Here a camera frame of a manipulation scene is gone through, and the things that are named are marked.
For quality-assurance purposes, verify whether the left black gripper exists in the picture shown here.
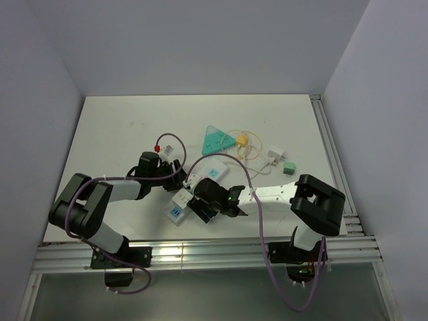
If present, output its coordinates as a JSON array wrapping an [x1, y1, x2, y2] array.
[[149, 160, 188, 192]]

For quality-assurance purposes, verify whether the white colourful power strip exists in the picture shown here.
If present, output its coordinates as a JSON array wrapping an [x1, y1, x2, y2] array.
[[164, 158, 229, 226]]

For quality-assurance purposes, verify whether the white cube socket adapter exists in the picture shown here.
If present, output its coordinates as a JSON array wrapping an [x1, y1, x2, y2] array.
[[172, 188, 193, 210]]

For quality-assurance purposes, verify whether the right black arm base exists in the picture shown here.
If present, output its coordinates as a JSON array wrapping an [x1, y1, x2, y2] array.
[[267, 241, 328, 284]]

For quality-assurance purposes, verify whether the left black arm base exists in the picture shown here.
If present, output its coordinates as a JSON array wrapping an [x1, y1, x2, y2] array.
[[90, 246, 152, 295]]

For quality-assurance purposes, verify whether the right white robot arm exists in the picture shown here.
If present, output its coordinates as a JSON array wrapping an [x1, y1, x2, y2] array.
[[183, 174, 346, 261]]

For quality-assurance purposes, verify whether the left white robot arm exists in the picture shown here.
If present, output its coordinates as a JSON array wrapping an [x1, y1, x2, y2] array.
[[48, 152, 187, 267]]

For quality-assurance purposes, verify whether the teal triangular socket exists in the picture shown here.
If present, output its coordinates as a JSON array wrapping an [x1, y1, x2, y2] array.
[[201, 125, 235, 155]]

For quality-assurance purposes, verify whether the yellow charger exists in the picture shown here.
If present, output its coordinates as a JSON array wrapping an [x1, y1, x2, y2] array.
[[235, 133, 248, 148]]

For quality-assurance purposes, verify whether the white charger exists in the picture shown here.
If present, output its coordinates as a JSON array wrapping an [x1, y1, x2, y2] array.
[[267, 146, 285, 165]]

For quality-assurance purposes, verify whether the green charger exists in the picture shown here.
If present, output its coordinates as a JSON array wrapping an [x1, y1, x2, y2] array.
[[283, 162, 296, 175]]

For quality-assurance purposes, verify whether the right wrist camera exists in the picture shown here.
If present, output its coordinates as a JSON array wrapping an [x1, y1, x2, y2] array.
[[183, 174, 205, 189]]

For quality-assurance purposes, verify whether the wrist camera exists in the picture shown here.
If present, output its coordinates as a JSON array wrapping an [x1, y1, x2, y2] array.
[[183, 174, 205, 189], [154, 145, 174, 163]]

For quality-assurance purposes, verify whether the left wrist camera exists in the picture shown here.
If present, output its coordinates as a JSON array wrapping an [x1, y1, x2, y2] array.
[[154, 145, 174, 163]]

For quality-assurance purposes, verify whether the yellow cable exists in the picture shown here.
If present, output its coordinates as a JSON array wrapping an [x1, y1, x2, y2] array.
[[220, 130, 263, 161]]

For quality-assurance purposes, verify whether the aluminium front rail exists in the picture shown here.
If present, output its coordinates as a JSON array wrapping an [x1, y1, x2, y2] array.
[[31, 235, 383, 274]]

